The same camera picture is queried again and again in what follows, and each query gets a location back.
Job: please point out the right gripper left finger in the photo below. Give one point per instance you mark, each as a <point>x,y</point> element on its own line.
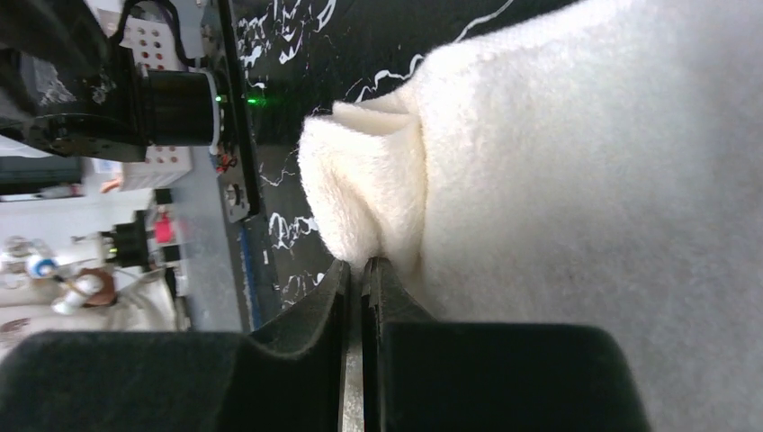
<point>286,376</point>

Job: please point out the white towel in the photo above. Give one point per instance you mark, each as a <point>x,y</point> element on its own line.
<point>600,164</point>

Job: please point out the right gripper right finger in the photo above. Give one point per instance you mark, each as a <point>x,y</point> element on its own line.
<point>422,374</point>

